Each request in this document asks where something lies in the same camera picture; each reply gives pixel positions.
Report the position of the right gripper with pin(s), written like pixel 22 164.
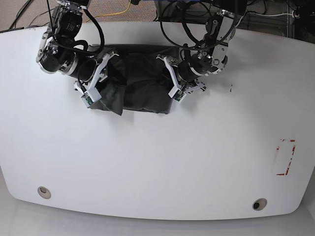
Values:
pixel 103 65

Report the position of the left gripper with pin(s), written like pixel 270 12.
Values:
pixel 182 75

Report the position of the dark grey t-shirt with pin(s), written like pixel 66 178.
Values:
pixel 137 80

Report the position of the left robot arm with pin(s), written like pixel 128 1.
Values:
pixel 208 55

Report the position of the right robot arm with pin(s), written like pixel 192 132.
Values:
pixel 60 51

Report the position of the red tape rectangle marking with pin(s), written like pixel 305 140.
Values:
pixel 284 156

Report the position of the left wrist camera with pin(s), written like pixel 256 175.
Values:
pixel 177 94

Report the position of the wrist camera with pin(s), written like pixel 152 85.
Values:
pixel 90 96
pixel 177 94

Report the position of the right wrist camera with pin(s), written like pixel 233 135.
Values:
pixel 90 96

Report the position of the aluminium frame stand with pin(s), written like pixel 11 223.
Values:
pixel 267 16

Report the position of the left table cable grommet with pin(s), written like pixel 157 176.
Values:
pixel 44 192

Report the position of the table cable grommet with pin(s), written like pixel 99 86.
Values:
pixel 259 204
pixel 44 192

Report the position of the right table cable grommet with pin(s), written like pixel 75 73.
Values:
pixel 259 204

